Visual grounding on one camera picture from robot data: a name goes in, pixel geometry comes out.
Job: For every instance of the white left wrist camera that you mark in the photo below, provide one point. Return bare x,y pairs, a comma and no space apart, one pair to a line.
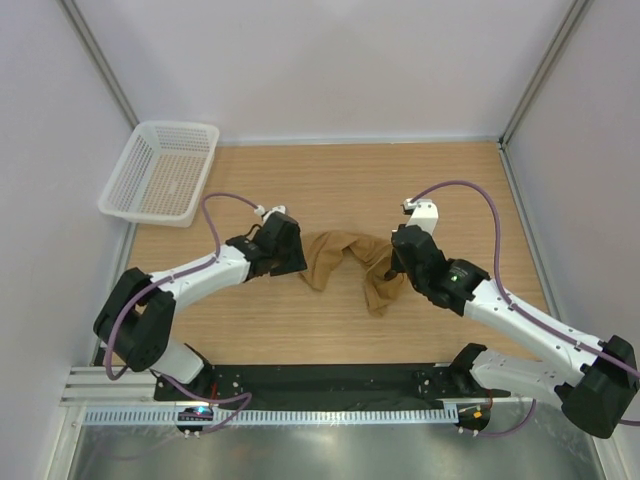
263,212

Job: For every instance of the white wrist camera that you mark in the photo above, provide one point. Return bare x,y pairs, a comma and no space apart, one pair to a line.
422,213
263,212

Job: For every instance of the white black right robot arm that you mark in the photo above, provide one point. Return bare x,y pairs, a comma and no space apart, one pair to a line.
592,381

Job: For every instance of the aluminium frame rail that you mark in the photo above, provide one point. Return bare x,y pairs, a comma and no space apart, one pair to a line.
90,386

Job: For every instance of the slotted grey cable duct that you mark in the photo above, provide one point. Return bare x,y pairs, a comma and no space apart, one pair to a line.
198,416

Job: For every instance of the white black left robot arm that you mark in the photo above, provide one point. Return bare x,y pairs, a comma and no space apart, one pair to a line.
137,318

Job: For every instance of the white perforated plastic basket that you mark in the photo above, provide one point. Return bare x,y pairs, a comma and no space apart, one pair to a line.
160,174

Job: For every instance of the tan ribbed tank top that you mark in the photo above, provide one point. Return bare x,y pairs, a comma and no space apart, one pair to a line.
326,251

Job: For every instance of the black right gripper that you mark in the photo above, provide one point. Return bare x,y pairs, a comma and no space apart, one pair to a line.
397,265

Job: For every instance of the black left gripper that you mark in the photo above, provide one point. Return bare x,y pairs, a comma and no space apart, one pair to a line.
296,262

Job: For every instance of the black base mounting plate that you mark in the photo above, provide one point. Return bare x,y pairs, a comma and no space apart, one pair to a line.
350,387

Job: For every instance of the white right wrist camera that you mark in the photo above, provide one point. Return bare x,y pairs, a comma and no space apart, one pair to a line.
422,213

